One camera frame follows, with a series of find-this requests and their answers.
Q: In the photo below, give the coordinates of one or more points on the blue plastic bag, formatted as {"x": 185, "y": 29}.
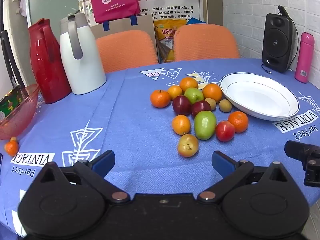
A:
{"x": 197, "y": 21}

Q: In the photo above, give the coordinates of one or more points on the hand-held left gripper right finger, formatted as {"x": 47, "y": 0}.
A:
{"x": 222, "y": 161}

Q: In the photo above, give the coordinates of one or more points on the small yellowish mandarin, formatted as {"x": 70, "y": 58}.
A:
{"x": 174, "y": 92}

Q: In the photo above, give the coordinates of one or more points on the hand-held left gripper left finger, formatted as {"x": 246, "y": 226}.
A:
{"x": 105, "y": 161}

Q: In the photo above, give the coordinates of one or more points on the mandarin with green stem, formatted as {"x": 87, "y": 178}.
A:
{"x": 160, "y": 99}

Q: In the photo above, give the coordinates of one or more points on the round green apple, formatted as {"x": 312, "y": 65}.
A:
{"x": 193, "y": 95}

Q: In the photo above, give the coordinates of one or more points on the white plate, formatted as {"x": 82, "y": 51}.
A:
{"x": 260, "y": 95}

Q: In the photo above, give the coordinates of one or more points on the black microphone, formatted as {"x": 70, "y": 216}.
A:
{"x": 283, "y": 11}

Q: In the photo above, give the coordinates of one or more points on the black speaker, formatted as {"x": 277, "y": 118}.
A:
{"x": 277, "y": 42}

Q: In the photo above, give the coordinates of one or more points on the orange chair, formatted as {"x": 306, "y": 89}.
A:
{"x": 205, "y": 42}
{"x": 125, "y": 52}

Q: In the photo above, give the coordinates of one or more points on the yellow-red apple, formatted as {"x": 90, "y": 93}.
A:
{"x": 188, "y": 145}

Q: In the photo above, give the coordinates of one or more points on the red plastic bowl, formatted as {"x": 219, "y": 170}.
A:
{"x": 22, "y": 115}

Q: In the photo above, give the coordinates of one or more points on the magenta fabric bag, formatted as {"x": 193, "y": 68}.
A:
{"x": 112, "y": 0}

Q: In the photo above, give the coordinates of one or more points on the tiny mandarin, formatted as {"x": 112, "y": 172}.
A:
{"x": 11, "y": 148}

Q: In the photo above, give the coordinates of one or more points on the oblong green apple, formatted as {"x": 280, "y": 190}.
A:
{"x": 205, "y": 125}

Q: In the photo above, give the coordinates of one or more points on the white thermos jug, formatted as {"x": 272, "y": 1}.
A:
{"x": 85, "y": 75}

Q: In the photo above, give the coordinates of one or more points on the bright red apple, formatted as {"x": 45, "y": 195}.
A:
{"x": 225, "y": 131}

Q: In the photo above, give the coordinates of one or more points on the colourful wrapper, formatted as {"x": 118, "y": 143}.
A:
{"x": 10, "y": 101}

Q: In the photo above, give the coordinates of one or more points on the yellow snack bag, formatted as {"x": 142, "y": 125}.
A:
{"x": 165, "y": 35}

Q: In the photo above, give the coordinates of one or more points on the blue printed tablecloth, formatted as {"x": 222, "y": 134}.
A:
{"x": 125, "y": 130}

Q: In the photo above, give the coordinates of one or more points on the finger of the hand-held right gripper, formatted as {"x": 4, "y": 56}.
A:
{"x": 300, "y": 150}

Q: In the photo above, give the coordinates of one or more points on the dark red apple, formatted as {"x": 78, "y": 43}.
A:
{"x": 200, "y": 108}
{"x": 181, "y": 105}

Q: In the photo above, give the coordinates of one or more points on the brown kiwi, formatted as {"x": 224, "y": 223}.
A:
{"x": 212, "y": 103}
{"x": 225, "y": 105}

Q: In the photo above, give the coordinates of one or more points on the red thermos jug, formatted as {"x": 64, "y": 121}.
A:
{"x": 50, "y": 75}

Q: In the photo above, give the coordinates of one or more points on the pink bottle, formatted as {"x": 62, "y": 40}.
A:
{"x": 304, "y": 57}

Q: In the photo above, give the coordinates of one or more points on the orange mandarin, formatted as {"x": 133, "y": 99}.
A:
{"x": 181, "y": 124}
{"x": 188, "y": 83}
{"x": 238, "y": 121}
{"x": 212, "y": 92}

